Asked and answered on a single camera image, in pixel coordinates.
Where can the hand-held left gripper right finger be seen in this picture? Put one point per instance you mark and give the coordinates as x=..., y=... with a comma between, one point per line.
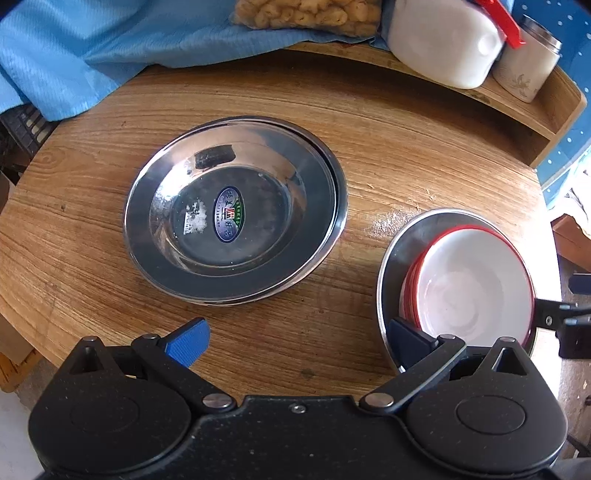
x=406, y=339

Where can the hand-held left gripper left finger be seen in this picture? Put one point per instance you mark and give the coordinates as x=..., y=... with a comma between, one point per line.
x=187, y=344

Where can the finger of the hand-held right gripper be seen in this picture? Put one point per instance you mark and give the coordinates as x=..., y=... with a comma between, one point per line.
x=581, y=283
x=551, y=314

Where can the stainless steel bowl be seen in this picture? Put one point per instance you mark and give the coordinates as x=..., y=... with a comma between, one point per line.
x=395, y=272

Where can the steel plate with oval sticker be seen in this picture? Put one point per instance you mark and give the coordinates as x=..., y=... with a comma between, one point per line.
x=231, y=207

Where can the plain steel plate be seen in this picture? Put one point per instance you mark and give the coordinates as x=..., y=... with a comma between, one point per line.
x=339, y=184

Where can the blue dotted cloth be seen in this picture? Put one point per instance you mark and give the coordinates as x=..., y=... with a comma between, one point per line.
x=568, y=115

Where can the brown cardboard box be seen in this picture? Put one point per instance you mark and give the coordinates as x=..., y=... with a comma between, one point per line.
x=14, y=355

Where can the wooden desktop shelf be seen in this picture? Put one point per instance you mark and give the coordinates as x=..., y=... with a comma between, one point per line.
x=521, y=115

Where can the floral steel-lidded canister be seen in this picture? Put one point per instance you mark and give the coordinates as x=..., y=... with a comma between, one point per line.
x=526, y=64

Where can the black plastic crate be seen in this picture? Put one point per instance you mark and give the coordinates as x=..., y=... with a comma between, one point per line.
x=25, y=129

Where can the white jug with red lid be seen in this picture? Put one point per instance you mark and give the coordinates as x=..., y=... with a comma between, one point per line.
x=448, y=41

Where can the blue striped cloth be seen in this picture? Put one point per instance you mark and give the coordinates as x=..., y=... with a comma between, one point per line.
x=106, y=50

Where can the clear bag of beige snacks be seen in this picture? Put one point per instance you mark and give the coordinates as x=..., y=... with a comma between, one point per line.
x=304, y=14

